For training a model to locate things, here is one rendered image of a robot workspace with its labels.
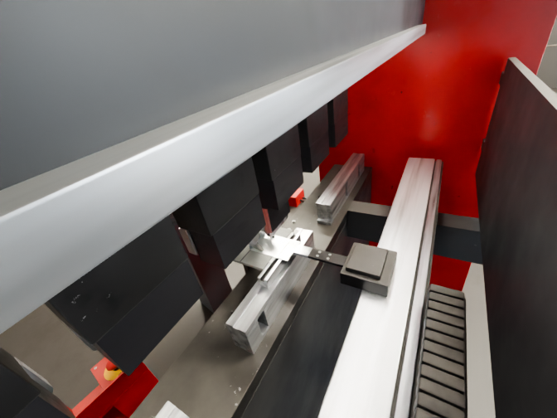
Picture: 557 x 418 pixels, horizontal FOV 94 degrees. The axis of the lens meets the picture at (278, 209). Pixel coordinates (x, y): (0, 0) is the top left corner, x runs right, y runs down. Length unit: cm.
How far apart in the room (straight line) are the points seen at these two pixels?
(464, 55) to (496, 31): 10
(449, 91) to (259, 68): 118
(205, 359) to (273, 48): 70
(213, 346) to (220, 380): 9
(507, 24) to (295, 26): 111
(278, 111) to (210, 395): 65
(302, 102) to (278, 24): 6
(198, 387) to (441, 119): 130
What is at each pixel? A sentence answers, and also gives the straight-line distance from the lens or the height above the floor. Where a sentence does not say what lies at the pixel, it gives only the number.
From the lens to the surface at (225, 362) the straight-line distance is 75.
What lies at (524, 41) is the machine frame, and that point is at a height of 138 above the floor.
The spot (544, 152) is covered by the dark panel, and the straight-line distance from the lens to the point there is 65.
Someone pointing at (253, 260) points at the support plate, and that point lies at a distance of 76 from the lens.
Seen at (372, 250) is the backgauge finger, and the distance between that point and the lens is 70.
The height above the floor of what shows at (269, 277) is 100.
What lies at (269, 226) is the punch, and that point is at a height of 112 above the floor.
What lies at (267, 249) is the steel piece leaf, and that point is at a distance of 77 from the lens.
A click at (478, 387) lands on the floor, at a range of 176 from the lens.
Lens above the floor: 151
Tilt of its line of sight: 32 degrees down
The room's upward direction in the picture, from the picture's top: 11 degrees counter-clockwise
